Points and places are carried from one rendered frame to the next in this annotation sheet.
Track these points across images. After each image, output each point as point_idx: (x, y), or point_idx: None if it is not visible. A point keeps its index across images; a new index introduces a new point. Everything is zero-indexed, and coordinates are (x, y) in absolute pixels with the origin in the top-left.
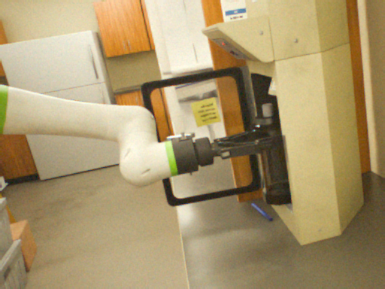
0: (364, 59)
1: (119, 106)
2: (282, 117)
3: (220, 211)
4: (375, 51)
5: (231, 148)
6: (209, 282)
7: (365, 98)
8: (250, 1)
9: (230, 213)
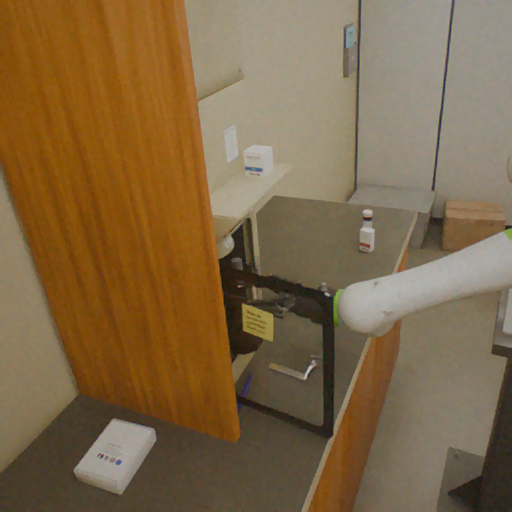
0: (24, 278)
1: (379, 279)
2: (257, 240)
3: (271, 432)
4: None
5: (292, 280)
6: (349, 342)
7: (37, 326)
8: (224, 163)
9: (267, 418)
